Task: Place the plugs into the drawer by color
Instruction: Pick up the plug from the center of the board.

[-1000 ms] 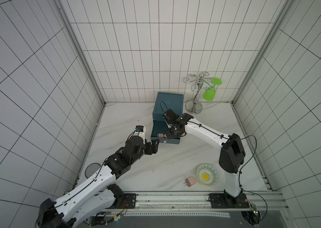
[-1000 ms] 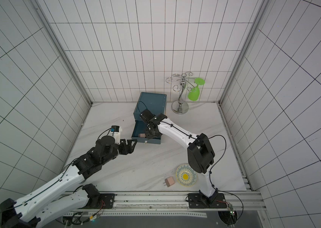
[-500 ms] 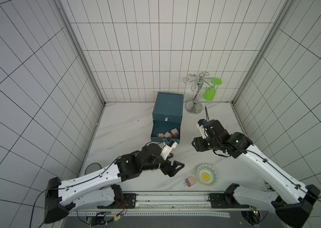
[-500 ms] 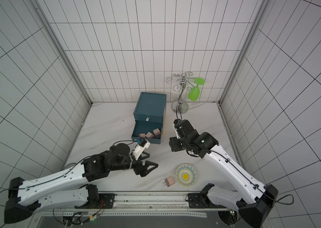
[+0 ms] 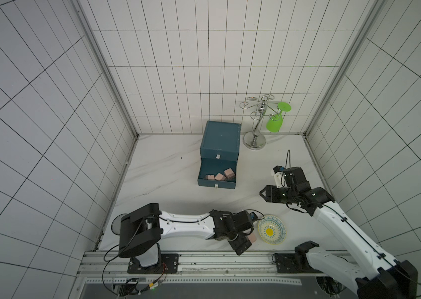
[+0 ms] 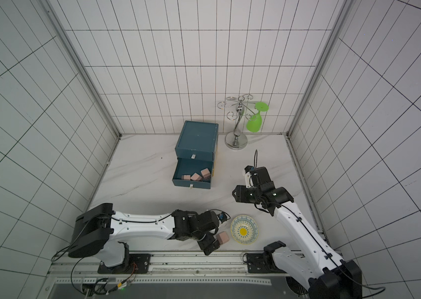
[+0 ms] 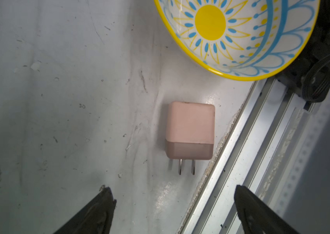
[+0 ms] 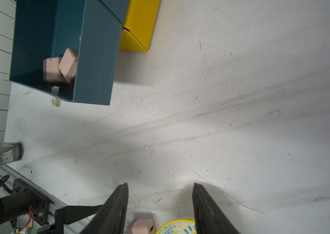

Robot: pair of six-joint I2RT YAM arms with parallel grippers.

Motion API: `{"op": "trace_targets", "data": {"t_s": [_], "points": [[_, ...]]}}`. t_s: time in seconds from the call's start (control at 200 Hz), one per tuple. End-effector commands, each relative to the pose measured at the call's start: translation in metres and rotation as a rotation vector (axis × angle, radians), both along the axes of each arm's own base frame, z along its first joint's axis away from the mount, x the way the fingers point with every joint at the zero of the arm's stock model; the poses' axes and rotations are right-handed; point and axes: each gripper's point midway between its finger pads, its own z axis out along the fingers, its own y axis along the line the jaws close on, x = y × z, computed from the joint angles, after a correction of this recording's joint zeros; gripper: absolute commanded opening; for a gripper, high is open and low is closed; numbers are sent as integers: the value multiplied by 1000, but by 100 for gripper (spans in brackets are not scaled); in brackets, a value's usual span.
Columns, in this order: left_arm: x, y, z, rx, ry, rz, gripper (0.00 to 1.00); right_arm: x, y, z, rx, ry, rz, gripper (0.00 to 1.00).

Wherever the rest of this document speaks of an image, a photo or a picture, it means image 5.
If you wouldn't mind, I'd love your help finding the teal drawer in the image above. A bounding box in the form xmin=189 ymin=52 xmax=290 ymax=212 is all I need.
xmin=198 ymin=158 xmax=237 ymax=189

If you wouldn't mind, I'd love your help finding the teal drawer cabinet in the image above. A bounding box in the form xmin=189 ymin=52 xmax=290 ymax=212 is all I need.
xmin=200 ymin=120 xmax=241 ymax=162

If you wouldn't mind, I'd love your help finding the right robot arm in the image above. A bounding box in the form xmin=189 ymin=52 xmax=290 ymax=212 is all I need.
xmin=260 ymin=166 xmax=418 ymax=299

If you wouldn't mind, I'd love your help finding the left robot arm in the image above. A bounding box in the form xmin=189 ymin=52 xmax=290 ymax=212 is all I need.
xmin=113 ymin=203 xmax=259 ymax=268

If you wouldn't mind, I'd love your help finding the yellow patterned plate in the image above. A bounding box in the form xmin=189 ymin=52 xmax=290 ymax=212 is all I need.
xmin=258 ymin=215 xmax=286 ymax=245

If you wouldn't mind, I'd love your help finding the silver glass rack stand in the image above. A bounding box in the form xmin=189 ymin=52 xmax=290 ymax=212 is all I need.
xmin=240 ymin=93 xmax=275 ymax=150

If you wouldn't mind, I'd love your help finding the green plastic wine glass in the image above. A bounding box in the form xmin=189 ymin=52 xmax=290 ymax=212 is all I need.
xmin=266 ymin=102 xmax=291 ymax=133

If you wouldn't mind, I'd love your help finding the clear glass cup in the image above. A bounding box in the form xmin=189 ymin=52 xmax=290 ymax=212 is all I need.
xmin=111 ymin=214 xmax=127 ymax=235

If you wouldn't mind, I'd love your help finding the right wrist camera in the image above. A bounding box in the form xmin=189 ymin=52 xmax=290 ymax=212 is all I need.
xmin=273 ymin=166 xmax=287 ymax=188

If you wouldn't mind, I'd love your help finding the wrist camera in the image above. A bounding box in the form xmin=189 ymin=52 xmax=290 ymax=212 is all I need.
xmin=245 ymin=209 xmax=265 ymax=223
xmin=273 ymin=166 xmax=287 ymax=188

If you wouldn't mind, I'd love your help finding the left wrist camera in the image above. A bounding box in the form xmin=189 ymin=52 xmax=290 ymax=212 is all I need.
xmin=245 ymin=209 xmax=265 ymax=223

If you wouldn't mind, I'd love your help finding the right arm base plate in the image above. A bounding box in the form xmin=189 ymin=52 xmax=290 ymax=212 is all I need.
xmin=272 ymin=253 xmax=312 ymax=274

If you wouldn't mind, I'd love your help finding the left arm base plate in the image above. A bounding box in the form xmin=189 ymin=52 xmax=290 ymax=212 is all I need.
xmin=127 ymin=253 xmax=179 ymax=274

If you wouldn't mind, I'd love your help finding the aluminium mounting rail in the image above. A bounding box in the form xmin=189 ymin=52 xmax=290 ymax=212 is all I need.
xmin=77 ymin=251 xmax=324 ymax=277

